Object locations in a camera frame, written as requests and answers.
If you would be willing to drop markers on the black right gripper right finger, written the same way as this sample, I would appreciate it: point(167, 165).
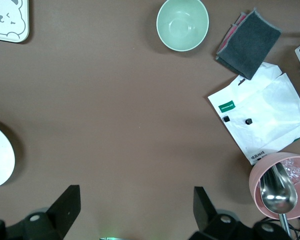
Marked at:
point(205, 215)

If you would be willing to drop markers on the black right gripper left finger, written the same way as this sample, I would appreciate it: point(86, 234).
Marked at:
point(65, 207)

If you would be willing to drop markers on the white round plate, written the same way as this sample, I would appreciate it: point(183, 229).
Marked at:
point(0, 155)

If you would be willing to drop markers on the pink bowl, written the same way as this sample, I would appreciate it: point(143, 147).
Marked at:
point(255, 185)

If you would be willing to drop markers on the metal scoop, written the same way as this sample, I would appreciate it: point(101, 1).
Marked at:
point(277, 195)

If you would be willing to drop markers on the crumpled clear plastic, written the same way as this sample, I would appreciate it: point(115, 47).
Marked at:
point(292, 170)

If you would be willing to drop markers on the white plastic bag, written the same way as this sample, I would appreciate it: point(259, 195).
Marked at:
point(265, 112)

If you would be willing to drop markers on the pink folded cloth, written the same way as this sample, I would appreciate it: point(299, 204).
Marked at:
point(227, 40)

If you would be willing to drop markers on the dark grey folded cloth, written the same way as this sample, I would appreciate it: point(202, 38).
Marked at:
point(250, 42)

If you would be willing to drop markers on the pale green bowl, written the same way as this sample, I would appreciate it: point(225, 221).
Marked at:
point(182, 25)

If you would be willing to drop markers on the cream bear print tray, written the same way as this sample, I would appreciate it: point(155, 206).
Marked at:
point(23, 15)

